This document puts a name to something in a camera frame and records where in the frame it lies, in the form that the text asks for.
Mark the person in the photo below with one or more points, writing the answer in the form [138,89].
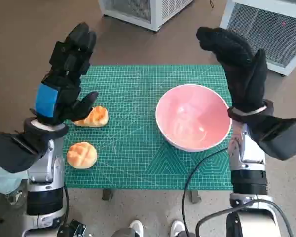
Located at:
[2,177]

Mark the dark table leg bracket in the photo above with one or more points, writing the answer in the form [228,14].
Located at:
[195,196]
[107,195]

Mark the black device with silver frame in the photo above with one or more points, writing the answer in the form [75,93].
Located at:
[74,228]

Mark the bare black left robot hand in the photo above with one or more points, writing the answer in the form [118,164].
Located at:
[64,81]

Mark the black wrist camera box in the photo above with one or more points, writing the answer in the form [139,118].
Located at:
[10,153]
[283,138]

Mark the white shoe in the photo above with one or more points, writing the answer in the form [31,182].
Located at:
[136,228]
[176,228]

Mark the round toy bread bun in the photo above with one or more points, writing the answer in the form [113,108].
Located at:
[82,155]

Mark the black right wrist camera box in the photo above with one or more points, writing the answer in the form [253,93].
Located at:
[283,138]

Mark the pink bowl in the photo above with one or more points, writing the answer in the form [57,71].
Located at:
[187,116]

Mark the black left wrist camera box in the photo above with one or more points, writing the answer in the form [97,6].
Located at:
[10,153]

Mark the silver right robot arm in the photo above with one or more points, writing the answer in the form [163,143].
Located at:
[246,158]

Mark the green cutting mat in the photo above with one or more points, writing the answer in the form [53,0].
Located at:
[128,98]

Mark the large white mesh cabinet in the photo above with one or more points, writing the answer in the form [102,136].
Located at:
[261,24]

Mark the small white mesh cabinet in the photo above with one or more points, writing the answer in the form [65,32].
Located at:
[158,12]

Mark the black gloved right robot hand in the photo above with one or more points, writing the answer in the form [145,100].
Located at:
[244,74]

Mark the long grooved toy bread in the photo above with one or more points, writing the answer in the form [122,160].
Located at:
[98,117]

